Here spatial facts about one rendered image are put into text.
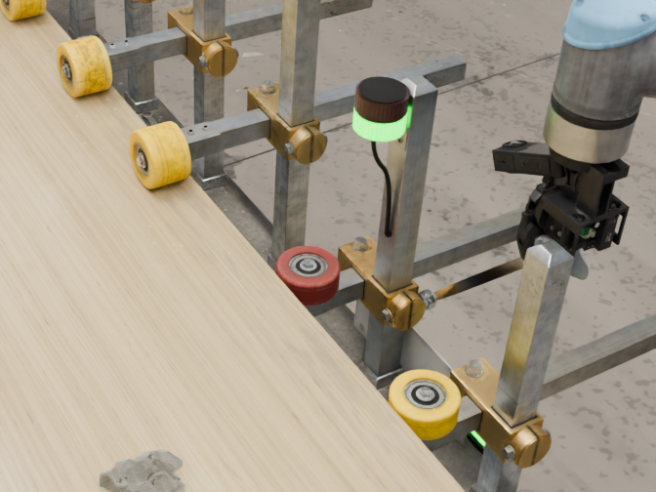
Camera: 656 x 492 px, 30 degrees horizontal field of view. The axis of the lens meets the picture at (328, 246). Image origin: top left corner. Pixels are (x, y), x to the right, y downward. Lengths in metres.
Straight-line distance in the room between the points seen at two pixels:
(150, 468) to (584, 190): 0.53
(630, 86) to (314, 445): 0.49
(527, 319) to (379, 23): 2.69
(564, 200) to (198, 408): 0.45
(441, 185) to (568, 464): 0.96
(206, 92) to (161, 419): 0.68
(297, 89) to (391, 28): 2.31
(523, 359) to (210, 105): 0.75
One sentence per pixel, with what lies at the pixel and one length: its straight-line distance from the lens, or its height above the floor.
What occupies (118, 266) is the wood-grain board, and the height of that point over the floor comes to 0.90.
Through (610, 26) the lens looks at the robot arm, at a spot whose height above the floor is 1.33.
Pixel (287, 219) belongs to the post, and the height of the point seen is 0.81.
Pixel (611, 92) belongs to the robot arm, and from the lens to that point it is 1.23.
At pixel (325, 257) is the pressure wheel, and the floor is 0.91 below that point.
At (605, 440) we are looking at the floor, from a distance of 2.64.
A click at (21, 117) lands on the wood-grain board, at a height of 0.90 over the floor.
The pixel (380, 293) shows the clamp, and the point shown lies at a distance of 1.55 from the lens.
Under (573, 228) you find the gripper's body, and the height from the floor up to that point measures 1.10.
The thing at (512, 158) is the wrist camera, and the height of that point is 1.12.
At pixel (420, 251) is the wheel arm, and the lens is 1.63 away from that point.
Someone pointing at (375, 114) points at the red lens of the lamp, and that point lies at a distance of 1.35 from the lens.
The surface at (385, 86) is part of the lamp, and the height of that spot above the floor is 1.17.
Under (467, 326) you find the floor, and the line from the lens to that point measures 2.82.
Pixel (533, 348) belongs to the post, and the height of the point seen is 0.98.
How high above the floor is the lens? 1.88
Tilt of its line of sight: 39 degrees down
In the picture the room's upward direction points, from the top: 5 degrees clockwise
